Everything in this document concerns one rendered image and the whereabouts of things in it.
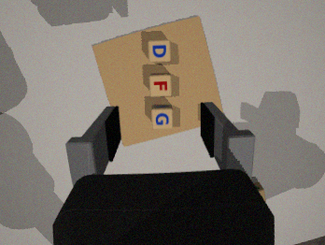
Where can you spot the tan flat mat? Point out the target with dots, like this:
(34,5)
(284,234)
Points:
(125,69)

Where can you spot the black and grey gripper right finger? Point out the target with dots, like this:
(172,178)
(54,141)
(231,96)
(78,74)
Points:
(232,148)

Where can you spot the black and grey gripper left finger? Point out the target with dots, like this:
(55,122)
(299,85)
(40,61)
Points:
(90,154)

